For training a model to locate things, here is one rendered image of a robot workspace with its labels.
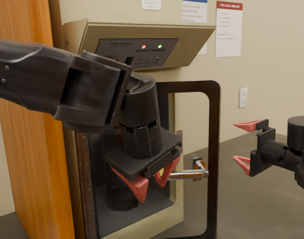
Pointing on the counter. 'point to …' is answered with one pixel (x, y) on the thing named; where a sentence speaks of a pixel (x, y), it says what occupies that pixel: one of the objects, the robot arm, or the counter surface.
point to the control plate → (137, 50)
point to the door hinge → (81, 184)
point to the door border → (85, 175)
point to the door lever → (200, 170)
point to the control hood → (141, 30)
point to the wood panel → (33, 134)
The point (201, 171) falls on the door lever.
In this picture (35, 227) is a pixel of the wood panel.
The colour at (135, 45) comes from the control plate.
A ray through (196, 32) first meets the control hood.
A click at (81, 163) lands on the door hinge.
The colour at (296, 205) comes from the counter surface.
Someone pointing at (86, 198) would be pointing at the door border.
